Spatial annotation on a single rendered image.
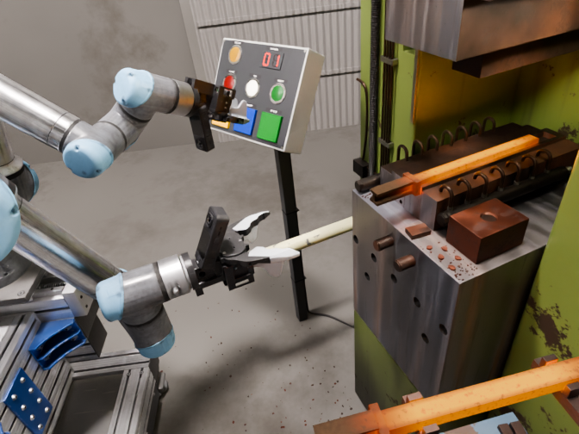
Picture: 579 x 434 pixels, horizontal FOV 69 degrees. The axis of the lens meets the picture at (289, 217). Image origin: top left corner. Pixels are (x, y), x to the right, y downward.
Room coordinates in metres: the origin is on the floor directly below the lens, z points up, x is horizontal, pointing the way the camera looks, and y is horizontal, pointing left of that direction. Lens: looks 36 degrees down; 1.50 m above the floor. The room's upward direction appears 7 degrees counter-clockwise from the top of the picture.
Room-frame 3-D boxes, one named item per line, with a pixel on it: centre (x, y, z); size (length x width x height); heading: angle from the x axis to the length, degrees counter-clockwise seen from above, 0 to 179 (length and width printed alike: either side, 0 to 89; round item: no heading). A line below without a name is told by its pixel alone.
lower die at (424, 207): (0.85, -0.46, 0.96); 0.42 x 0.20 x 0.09; 110
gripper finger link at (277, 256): (0.58, 0.04, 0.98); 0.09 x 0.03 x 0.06; 74
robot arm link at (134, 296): (0.55, 0.29, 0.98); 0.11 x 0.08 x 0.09; 110
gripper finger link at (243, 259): (0.58, 0.08, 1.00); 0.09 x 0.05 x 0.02; 74
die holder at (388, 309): (0.80, -0.49, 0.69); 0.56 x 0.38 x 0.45; 110
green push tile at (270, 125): (1.12, 0.02, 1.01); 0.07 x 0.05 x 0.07; 45
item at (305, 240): (1.07, -0.06, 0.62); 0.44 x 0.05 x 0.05; 110
